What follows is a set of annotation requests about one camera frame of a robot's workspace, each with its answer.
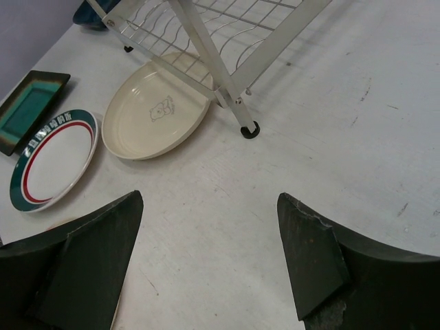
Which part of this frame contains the cream bear plate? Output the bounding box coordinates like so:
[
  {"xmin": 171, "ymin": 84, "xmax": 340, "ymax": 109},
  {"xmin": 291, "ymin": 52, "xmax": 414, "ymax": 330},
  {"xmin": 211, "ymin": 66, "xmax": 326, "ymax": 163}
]
[{"xmin": 101, "ymin": 60, "xmax": 211, "ymax": 160}]

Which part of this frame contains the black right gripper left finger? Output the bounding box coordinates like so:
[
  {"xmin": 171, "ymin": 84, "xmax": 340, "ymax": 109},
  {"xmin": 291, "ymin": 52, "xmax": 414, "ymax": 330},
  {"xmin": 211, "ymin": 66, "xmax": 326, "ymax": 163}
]
[{"xmin": 1, "ymin": 190, "xmax": 143, "ymax": 329}]

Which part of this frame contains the white green red rimmed plate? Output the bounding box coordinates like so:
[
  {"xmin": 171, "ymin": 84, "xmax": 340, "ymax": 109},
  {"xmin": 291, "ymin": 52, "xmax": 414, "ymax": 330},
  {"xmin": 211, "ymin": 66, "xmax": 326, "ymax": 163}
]
[{"xmin": 10, "ymin": 109, "xmax": 100, "ymax": 212}]

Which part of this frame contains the cream and pink branch plate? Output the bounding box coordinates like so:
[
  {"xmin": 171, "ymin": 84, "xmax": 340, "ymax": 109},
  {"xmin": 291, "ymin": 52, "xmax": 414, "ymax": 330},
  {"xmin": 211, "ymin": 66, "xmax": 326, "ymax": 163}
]
[{"xmin": 45, "ymin": 217, "xmax": 80, "ymax": 232}]

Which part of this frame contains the dark blue irregular dish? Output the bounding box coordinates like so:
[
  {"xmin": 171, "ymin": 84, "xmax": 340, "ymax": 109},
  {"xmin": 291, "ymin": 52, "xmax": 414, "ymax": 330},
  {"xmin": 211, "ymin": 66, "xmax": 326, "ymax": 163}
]
[{"xmin": 72, "ymin": 1, "xmax": 107, "ymax": 31}]

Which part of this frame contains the square black teal plate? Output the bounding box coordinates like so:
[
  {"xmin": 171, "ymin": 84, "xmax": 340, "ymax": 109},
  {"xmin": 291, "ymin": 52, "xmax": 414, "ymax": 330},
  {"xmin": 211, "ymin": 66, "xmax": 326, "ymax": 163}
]
[{"xmin": 1, "ymin": 70, "xmax": 71, "ymax": 156}]

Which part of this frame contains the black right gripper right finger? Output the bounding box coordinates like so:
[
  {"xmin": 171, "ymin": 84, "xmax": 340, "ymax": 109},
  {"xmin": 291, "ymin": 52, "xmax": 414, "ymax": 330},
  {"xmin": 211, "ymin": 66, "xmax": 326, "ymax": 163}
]
[{"xmin": 277, "ymin": 193, "xmax": 439, "ymax": 329}]

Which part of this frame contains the stainless steel dish rack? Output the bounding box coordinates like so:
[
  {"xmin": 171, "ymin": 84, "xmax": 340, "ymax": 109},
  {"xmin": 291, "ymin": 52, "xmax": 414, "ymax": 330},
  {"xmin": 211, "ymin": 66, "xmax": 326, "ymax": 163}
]
[{"xmin": 90, "ymin": 0, "xmax": 328, "ymax": 139}]

